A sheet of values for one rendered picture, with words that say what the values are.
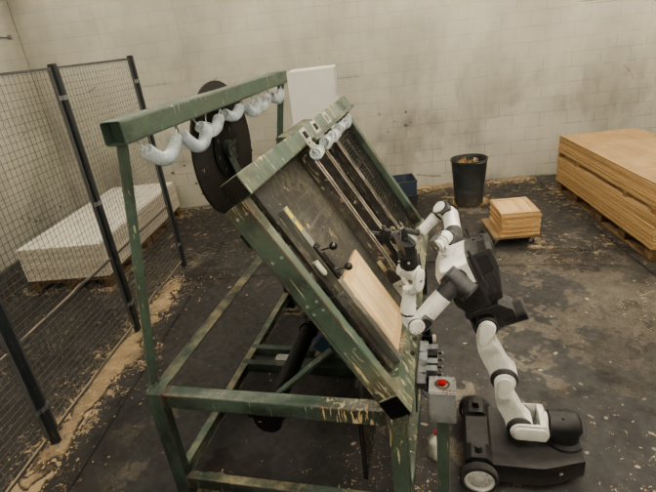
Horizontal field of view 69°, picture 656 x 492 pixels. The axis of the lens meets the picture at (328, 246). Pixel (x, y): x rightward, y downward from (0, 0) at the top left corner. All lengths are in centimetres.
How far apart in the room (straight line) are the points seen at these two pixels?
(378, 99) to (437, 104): 90
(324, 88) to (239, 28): 203
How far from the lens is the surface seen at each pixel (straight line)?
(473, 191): 692
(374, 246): 284
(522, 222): 570
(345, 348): 216
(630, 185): 592
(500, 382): 279
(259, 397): 255
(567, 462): 312
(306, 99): 620
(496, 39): 779
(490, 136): 795
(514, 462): 305
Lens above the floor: 242
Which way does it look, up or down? 24 degrees down
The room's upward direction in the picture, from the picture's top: 7 degrees counter-clockwise
